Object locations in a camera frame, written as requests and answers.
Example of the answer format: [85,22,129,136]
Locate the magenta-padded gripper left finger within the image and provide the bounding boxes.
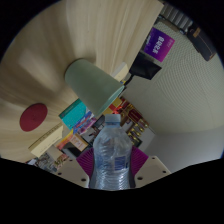
[54,147,96,188]

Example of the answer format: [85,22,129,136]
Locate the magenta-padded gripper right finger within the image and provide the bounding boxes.
[130,145,172,188]

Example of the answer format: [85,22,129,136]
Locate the clear plastic water bottle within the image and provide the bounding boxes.
[89,113,136,191]

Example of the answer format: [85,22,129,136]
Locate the pink flowers in white pot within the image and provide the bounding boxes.
[34,153,68,172]

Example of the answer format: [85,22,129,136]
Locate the orange standing card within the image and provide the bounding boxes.
[68,133,89,153]

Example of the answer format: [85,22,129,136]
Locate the cream flat book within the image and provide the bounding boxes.
[28,122,64,158]

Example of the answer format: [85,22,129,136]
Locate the wooden shelf unit with trophies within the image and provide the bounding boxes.
[109,96,151,148]

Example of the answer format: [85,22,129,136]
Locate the colourful magazine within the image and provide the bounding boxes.
[73,111,98,134]

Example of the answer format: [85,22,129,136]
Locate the teal book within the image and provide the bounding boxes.
[58,98,88,130]

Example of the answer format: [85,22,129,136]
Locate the flat round red coaster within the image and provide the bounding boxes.
[19,102,49,133]

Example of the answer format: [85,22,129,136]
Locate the pale green cup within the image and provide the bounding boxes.
[64,58,125,118]

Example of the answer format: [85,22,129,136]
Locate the pale yellow book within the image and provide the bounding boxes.
[111,61,129,83]

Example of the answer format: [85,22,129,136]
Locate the black office chair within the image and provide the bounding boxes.
[129,51,163,81]

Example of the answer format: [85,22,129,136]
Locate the purple sign board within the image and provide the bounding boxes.
[143,27,176,63]

